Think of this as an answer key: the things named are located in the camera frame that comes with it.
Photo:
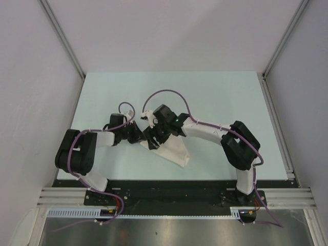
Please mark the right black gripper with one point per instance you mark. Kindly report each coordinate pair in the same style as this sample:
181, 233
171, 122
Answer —
150, 134

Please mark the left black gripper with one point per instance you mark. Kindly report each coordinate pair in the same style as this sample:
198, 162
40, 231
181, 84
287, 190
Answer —
138, 136

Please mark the white cloth napkin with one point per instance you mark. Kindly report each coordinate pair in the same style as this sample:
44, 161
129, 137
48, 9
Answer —
173, 150

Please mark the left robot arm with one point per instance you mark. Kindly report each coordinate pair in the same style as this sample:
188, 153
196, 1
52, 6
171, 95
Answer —
76, 153

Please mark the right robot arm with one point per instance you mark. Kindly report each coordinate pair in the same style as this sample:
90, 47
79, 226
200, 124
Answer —
240, 147

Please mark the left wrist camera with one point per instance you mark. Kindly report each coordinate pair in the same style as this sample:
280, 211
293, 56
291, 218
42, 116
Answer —
129, 115

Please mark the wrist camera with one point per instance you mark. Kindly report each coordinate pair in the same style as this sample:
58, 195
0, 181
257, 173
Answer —
129, 115
150, 117

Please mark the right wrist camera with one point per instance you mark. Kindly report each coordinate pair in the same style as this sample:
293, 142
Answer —
150, 117

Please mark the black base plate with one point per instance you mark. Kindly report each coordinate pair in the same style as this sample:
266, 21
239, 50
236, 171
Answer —
176, 198

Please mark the aluminium frame rail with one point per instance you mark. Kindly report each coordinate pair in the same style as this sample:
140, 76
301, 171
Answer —
62, 197

